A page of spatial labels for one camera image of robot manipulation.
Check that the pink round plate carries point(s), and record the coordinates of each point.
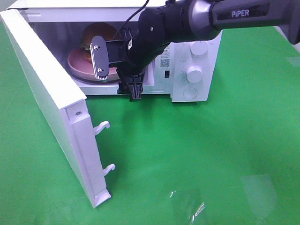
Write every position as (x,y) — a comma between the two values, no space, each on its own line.
(80,67)

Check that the round microwave door button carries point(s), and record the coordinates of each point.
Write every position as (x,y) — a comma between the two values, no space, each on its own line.
(190,93)

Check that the white upper microwave knob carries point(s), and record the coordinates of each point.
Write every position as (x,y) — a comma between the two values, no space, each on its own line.
(198,48)

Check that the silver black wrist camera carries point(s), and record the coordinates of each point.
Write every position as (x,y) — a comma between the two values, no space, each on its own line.
(104,54)

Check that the burger with lettuce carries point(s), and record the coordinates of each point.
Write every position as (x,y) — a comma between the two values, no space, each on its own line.
(96,29)

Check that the white microwave oven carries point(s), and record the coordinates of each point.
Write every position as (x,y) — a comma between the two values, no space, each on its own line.
(184,71)

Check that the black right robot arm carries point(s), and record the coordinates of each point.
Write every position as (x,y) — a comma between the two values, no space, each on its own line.
(196,20)

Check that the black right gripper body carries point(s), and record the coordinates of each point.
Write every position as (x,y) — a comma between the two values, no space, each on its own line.
(141,48)

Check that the white microwave door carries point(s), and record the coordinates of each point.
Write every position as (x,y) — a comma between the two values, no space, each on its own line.
(63,105)

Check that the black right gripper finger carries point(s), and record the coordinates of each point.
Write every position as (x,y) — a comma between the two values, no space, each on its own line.
(133,85)
(123,87)

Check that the glass microwave turntable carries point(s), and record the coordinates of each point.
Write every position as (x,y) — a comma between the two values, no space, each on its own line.
(95,82)

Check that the white microwave knob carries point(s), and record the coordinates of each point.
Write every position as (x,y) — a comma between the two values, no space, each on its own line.
(194,74)
(198,48)

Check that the white lower microwave knob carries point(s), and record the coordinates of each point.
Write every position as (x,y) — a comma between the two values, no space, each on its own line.
(194,74)

